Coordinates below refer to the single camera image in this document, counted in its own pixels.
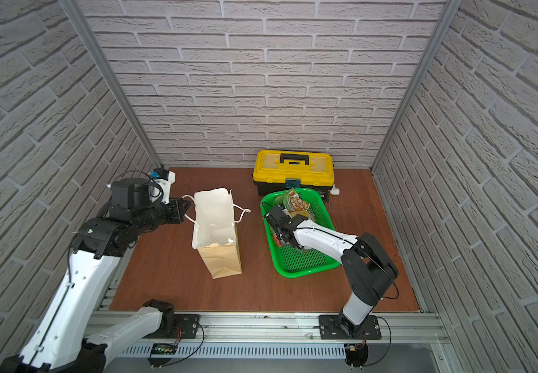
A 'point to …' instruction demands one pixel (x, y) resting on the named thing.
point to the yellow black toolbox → (276, 171)
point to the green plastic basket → (293, 262)
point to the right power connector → (356, 354)
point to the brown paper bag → (214, 233)
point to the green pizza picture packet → (295, 206)
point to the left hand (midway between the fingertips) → (186, 196)
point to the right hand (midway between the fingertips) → (296, 230)
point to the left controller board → (161, 353)
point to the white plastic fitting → (334, 191)
